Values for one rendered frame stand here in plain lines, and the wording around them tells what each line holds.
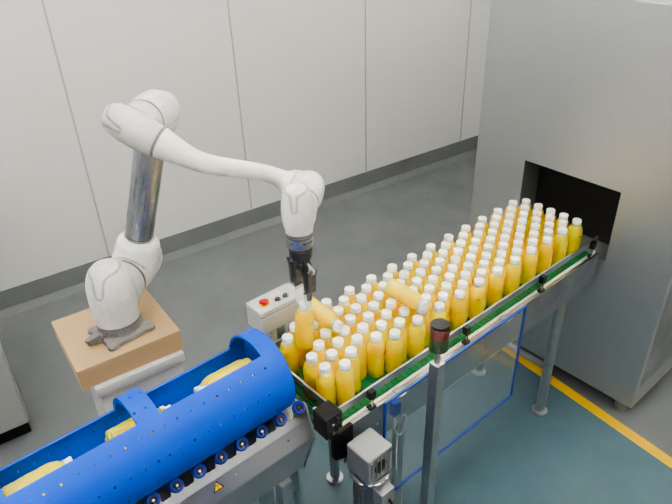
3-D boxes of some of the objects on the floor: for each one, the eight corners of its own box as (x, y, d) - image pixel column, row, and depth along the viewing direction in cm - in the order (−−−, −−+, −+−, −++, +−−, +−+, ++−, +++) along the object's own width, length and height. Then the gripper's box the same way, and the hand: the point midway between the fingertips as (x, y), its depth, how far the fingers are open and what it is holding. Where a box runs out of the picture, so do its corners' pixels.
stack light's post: (415, 560, 261) (428, 362, 202) (422, 554, 263) (436, 356, 205) (422, 567, 258) (437, 368, 200) (429, 561, 260) (446, 362, 202)
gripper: (275, 240, 204) (280, 299, 217) (307, 260, 193) (311, 320, 206) (293, 232, 208) (297, 290, 221) (325, 251, 197) (328, 311, 210)
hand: (303, 297), depth 211 cm, fingers closed on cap, 4 cm apart
